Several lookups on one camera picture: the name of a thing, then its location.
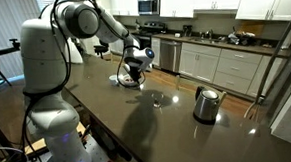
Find black office chair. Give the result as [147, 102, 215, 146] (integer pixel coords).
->
[92, 42, 111, 61]

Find stainless steel electric kettle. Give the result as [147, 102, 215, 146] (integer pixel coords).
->
[191, 84, 224, 127]

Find white window blinds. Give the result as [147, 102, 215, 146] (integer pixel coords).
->
[0, 0, 63, 81]

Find white ceramic mug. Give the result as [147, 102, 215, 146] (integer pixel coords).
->
[108, 73, 122, 88]

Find white ceramic bowl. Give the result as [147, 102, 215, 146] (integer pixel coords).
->
[121, 73, 142, 90]

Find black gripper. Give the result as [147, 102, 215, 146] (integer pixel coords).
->
[126, 61, 146, 84]

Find brown cutting board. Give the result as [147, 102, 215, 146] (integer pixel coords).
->
[237, 19, 266, 38]

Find pile of dishes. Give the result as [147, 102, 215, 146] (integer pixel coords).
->
[227, 29, 257, 48]

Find stainless steel microwave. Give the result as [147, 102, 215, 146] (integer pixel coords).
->
[136, 0, 162, 17]

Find white drawer base cabinets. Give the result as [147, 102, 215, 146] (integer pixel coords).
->
[177, 37, 288, 102]

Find clear drinking glass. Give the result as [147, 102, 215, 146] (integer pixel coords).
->
[151, 92, 165, 109]

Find black kitchen stove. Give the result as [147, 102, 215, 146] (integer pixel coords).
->
[133, 20, 169, 57]

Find light wooden board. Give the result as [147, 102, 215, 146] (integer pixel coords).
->
[22, 119, 89, 155]

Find chrome sink faucet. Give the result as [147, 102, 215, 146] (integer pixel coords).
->
[203, 28, 215, 41]

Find black coffee maker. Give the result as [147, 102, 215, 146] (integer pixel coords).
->
[182, 23, 194, 38]

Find robot mounting base plate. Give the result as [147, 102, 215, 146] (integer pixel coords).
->
[16, 136, 112, 162]

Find stainless steel dishwasher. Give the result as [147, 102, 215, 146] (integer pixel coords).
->
[158, 38, 184, 75]

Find dark metal stand pole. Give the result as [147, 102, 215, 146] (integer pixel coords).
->
[249, 2, 291, 103]

